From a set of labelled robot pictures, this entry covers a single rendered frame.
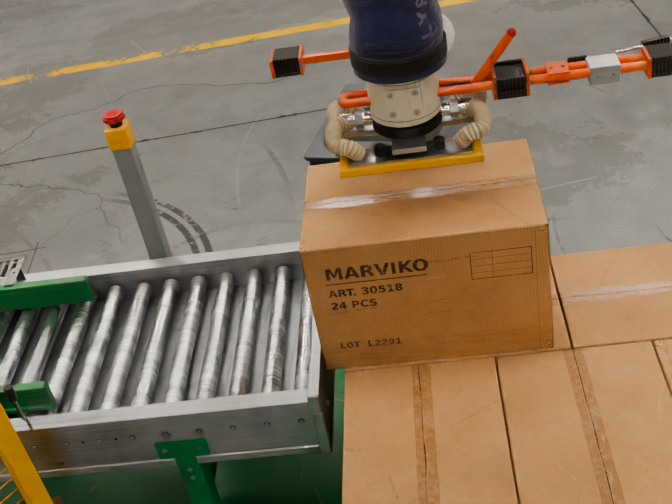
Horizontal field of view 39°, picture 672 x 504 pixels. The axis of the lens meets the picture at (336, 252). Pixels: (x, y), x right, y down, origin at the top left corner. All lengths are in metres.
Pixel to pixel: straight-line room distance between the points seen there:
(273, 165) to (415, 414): 2.37
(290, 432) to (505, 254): 0.72
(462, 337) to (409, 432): 0.30
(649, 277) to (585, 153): 1.64
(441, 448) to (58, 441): 1.01
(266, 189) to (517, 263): 2.22
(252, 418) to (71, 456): 0.52
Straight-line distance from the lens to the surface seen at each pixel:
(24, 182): 5.05
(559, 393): 2.42
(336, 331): 2.45
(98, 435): 2.59
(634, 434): 2.33
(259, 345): 2.76
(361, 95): 2.30
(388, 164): 2.22
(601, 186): 4.11
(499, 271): 2.35
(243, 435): 2.51
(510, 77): 2.24
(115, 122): 2.94
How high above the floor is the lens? 2.27
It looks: 36 degrees down
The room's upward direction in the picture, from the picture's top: 11 degrees counter-clockwise
